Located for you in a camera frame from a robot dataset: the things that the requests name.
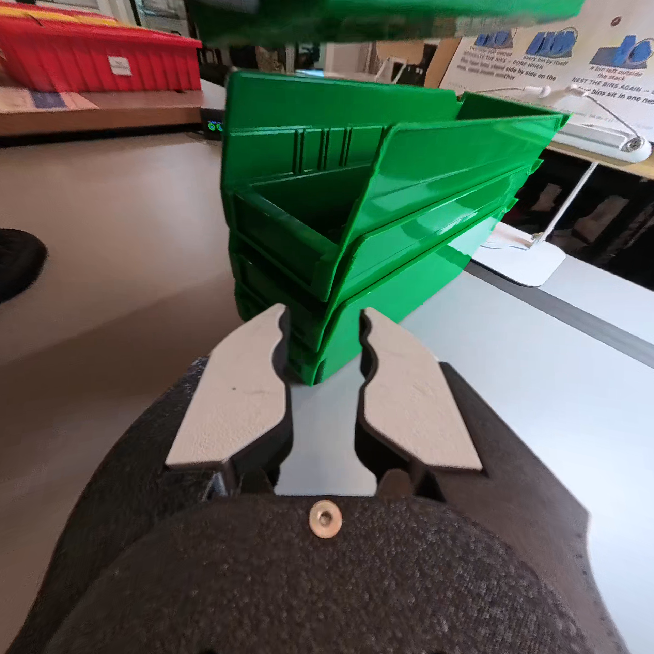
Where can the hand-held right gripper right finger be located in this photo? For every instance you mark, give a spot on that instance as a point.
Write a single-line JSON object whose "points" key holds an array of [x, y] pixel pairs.
{"points": [[414, 408]]}

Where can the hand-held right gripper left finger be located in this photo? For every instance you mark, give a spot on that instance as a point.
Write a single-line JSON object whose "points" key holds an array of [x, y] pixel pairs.
{"points": [[230, 408]]}

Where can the green plastic bin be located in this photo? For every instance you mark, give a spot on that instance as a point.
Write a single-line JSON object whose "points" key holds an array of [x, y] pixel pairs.
{"points": [[378, 311], [357, 18], [434, 168], [408, 255]]}

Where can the grey desk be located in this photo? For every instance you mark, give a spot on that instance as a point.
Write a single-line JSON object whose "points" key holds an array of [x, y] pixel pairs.
{"points": [[102, 332]]}

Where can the wood-edged side desk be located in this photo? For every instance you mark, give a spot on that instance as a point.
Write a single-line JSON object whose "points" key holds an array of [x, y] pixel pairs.
{"points": [[102, 110]]}

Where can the black round cushion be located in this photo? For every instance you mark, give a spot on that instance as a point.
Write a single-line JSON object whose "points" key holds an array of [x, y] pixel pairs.
{"points": [[20, 260]]}

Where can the black power bank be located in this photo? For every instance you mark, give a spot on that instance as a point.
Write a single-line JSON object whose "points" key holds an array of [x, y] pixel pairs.
{"points": [[212, 125]]}

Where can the small white stand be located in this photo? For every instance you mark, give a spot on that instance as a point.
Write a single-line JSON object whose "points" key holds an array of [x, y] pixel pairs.
{"points": [[391, 69]]}

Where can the small wooden clipboard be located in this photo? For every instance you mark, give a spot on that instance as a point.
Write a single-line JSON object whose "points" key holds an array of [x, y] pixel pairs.
{"points": [[403, 50]]}

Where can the printed instruction sheet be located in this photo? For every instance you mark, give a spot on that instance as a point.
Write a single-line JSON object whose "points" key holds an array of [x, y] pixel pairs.
{"points": [[562, 71]]}

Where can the red box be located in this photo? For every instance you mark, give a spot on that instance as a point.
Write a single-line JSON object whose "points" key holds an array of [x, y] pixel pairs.
{"points": [[76, 56]]}

